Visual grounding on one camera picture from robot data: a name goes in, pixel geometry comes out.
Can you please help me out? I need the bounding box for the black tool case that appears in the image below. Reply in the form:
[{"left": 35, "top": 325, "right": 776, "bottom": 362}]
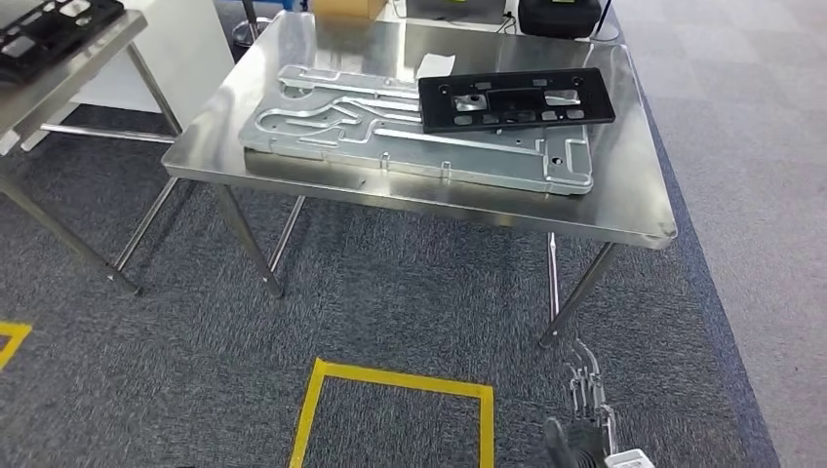
[{"left": 518, "top": 0, "right": 604, "bottom": 40}]

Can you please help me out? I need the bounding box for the white cabinet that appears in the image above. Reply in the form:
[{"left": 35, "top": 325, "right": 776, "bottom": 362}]
[{"left": 19, "top": 0, "right": 237, "bottom": 153}]

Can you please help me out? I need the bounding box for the yellow floor tape square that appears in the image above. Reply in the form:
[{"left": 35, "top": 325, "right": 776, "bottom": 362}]
[{"left": 289, "top": 358, "right": 495, "bottom": 468}]

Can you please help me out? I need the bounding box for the chrome stand base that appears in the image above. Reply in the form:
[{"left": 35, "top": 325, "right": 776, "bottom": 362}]
[{"left": 232, "top": 0, "right": 273, "bottom": 48}]

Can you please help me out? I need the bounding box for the white paper slip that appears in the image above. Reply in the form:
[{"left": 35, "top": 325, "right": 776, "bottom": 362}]
[{"left": 416, "top": 53, "right": 456, "bottom": 82}]

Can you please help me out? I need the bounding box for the stainless steel table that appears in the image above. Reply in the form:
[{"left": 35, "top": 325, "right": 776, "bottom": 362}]
[{"left": 0, "top": 9, "right": 183, "bottom": 297}]

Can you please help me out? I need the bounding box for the grey metal fixture plate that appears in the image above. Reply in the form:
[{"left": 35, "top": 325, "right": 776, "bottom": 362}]
[{"left": 239, "top": 64, "right": 594, "bottom": 196}]

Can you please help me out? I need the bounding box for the black plastic plate part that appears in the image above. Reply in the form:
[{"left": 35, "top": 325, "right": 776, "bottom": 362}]
[
  {"left": 0, "top": 0, "right": 127, "bottom": 85},
  {"left": 417, "top": 67, "right": 617, "bottom": 135}
]

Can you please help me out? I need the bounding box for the stainless steel workbench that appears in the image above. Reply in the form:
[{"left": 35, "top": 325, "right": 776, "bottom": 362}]
[{"left": 161, "top": 9, "right": 679, "bottom": 350}]

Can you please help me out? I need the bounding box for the brown cardboard box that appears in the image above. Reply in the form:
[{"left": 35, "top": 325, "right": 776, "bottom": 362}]
[{"left": 309, "top": 0, "right": 389, "bottom": 20}]

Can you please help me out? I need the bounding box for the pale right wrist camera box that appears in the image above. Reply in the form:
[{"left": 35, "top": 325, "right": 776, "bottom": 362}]
[{"left": 604, "top": 448, "right": 655, "bottom": 468}]

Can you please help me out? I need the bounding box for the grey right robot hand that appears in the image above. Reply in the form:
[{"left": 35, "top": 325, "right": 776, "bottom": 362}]
[{"left": 542, "top": 338, "right": 620, "bottom": 468}]

